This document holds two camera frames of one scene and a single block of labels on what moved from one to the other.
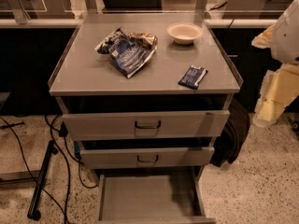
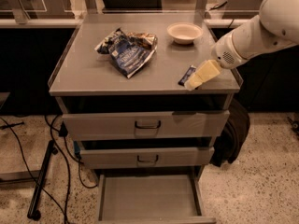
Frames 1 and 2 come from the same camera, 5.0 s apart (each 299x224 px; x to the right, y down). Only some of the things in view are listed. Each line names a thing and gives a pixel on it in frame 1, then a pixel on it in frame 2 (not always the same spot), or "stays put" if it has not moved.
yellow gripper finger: x=279 y=88 to x=208 y=69
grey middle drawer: x=145 y=157 stays put
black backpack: x=227 y=147 stays put
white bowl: x=184 y=33 stays put
